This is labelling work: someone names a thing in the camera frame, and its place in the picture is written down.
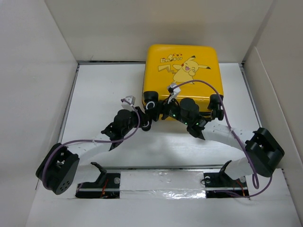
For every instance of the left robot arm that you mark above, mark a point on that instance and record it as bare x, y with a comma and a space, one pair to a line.
59, 169

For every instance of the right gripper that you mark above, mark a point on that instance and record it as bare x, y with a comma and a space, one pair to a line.
163, 105

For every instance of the metal base rail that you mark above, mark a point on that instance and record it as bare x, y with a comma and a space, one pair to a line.
162, 184

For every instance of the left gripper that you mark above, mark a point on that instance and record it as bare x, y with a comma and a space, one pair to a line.
143, 117

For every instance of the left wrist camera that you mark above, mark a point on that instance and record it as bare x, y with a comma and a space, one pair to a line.
128, 102

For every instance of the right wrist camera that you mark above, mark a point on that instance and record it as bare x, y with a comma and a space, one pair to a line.
173, 90

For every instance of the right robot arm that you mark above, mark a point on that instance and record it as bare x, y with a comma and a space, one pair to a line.
262, 152

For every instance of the yellow hard-shell suitcase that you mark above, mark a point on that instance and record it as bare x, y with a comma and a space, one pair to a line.
195, 70

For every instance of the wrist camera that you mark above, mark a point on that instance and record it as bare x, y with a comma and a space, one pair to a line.
173, 90
128, 102

